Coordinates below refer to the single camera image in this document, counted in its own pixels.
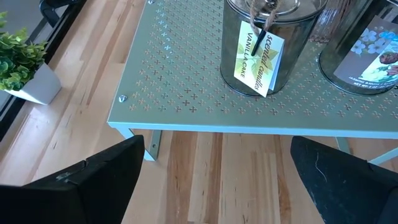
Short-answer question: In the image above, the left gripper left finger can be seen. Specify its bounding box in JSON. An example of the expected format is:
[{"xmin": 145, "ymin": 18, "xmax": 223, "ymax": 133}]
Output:
[{"xmin": 0, "ymin": 135, "xmax": 146, "ymax": 224}]

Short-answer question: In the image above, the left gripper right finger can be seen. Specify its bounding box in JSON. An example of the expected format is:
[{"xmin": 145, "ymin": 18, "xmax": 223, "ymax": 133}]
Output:
[{"xmin": 290, "ymin": 136, "xmax": 398, "ymax": 224}]

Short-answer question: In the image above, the silver scented candle tin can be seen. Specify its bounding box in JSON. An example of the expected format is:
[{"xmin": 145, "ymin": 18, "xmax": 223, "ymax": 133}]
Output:
[
  {"xmin": 318, "ymin": 0, "xmax": 398, "ymax": 96},
  {"xmin": 220, "ymin": 0, "xmax": 329, "ymax": 98}
]

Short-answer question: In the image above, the green perforated metal shelf riser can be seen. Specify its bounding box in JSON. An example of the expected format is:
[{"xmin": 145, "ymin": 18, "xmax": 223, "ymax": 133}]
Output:
[{"xmin": 107, "ymin": 0, "xmax": 398, "ymax": 166}]

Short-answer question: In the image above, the pink ribbed glass candle holder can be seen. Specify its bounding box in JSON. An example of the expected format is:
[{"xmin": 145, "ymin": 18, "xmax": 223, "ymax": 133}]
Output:
[{"xmin": 309, "ymin": 0, "xmax": 354, "ymax": 43}]

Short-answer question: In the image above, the green plant in white pot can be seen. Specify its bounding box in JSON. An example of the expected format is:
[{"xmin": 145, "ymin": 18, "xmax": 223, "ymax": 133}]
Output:
[{"xmin": 0, "ymin": 11, "xmax": 62, "ymax": 106}]

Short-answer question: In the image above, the black frame handle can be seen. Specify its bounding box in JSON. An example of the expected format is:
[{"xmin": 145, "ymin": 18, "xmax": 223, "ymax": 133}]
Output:
[{"xmin": 39, "ymin": 0, "xmax": 77, "ymax": 28}]

